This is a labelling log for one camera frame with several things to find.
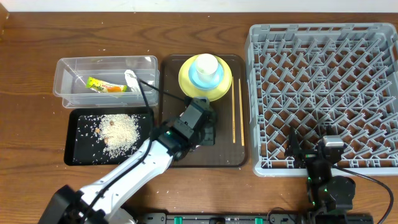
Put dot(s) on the clear plastic bin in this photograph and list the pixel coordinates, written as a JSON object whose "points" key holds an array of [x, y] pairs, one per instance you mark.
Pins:
{"points": [[71, 76]]}

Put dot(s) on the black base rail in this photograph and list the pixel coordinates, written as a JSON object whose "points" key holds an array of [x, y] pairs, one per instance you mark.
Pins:
{"points": [[274, 217]]}

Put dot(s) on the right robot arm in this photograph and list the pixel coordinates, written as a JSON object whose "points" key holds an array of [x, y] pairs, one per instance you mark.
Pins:
{"points": [[331, 195]]}

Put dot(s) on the light blue saucer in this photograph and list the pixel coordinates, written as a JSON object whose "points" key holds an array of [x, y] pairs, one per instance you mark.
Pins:
{"points": [[205, 82]]}

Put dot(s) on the yellow green snack wrapper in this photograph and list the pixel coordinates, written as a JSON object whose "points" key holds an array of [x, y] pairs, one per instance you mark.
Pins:
{"points": [[104, 87]]}

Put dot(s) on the white tissue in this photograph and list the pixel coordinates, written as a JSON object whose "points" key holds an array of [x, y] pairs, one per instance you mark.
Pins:
{"points": [[133, 82]]}

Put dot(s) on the rice pile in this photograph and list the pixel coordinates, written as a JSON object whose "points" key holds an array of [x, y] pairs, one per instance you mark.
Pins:
{"points": [[107, 138]]}

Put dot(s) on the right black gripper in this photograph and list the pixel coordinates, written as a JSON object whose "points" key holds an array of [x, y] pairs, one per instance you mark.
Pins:
{"points": [[293, 149]]}

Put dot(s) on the yellow plate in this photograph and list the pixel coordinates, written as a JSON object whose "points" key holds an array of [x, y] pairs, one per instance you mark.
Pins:
{"points": [[190, 90]]}

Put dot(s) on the pale green cup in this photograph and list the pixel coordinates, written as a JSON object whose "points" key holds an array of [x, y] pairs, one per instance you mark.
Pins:
{"points": [[206, 67]]}

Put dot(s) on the black plastic tray bin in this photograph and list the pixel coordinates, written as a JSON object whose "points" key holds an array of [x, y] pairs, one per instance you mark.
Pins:
{"points": [[72, 124]]}

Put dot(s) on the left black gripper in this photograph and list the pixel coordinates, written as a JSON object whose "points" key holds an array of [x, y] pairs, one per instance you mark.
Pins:
{"points": [[212, 129]]}

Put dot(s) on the dark brown serving tray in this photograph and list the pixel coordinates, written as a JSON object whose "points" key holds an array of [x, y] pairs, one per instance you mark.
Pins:
{"points": [[230, 147]]}

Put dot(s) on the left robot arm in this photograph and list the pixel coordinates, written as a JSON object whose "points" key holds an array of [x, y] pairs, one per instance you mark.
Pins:
{"points": [[101, 201]]}

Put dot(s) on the grey dishwasher rack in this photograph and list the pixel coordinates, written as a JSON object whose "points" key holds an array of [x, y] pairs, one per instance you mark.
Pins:
{"points": [[313, 76]]}

